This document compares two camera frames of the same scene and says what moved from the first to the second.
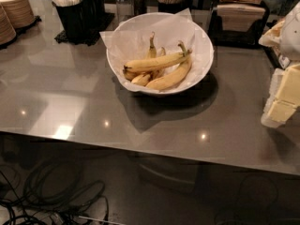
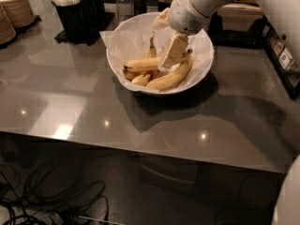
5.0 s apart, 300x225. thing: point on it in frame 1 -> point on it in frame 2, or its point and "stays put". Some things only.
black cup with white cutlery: x=68 y=1 stays put
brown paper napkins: x=237 y=17 stays put
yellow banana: x=157 y=62 stays put
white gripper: x=291 y=35 -> x=187 y=15
